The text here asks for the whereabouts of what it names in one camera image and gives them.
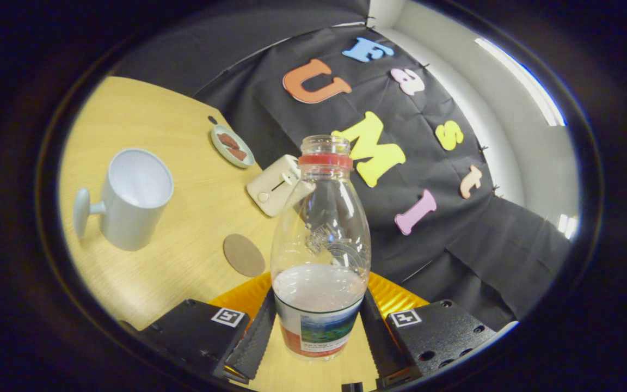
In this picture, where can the brown food piece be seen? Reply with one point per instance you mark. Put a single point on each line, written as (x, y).
(228, 141)
(237, 154)

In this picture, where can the round brown coaster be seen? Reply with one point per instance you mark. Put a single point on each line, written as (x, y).
(244, 255)

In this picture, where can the pale green plate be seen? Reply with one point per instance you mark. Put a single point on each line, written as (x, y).
(223, 151)

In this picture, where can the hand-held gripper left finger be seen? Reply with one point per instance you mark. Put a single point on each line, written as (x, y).
(256, 340)

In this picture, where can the white cup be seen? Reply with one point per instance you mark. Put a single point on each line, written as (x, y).
(128, 218)

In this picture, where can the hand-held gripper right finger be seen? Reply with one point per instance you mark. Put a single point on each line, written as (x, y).
(381, 343)

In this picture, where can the wooden table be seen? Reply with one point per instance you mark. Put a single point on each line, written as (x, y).
(183, 179)

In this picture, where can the clear plastic juice bottle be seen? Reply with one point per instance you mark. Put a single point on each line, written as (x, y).
(319, 305)

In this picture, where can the cream toaster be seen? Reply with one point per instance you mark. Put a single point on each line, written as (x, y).
(275, 188)

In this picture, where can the small ceiling light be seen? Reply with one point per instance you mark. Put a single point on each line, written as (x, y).
(567, 226)

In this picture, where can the long ceiling light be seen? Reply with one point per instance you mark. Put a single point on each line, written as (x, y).
(526, 81)

